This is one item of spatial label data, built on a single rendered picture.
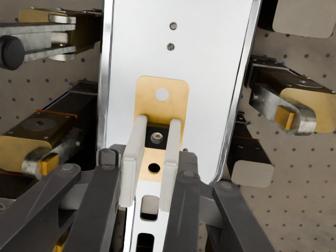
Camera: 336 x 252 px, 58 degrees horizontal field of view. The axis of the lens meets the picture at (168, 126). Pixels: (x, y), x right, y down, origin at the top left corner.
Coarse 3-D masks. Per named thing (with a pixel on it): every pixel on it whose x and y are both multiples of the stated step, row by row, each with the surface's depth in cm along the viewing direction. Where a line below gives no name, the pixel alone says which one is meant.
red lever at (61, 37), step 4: (52, 32) 38; (56, 32) 38; (60, 32) 38; (64, 32) 38; (52, 36) 38; (56, 36) 38; (60, 36) 38; (64, 36) 38; (52, 40) 38; (56, 40) 38; (60, 40) 38; (64, 40) 39; (60, 44) 39; (64, 44) 39
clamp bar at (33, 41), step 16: (0, 32) 27; (16, 32) 29; (32, 32) 32; (48, 32) 36; (0, 48) 24; (16, 48) 26; (32, 48) 34; (48, 48) 36; (64, 48) 38; (0, 64) 25; (16, 64) 26
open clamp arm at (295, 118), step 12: (264, 84) 47; (252, 96) 46; (264, 96) 44; (276, 96) 41; (288, 96) 41; (264, 108) 44; (276, 108) 41; (288, 108) 38; (300, 108) 36; (276, 120) 39; (288, 120) 37; (300, 120) 36; (312, 120) 36; (288, 132) 38; (300, 132) 36
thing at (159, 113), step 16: (144, 80) 21; (160, 80) 21; (176, 80) 21; (144, 96) 22; (176, 96) 22; (144, 112) 22; (160, 112) 22; (176, 112) 22; (160, 128) 22; (144, 144) 22; (160, 144) 22; (144, 160) 24; (160, 160) 23; (144, 176) 24; (160, 176) 24
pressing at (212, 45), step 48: (144, 0) 43; (192, 0) 42; (240, 0) 42; (144, 48) 45; (192, 48) 45; (240, 48) 44; (192, 96) 47; (240, 96) 48; (96, 144) 51; (192, 144) 50; (144, 192) 54
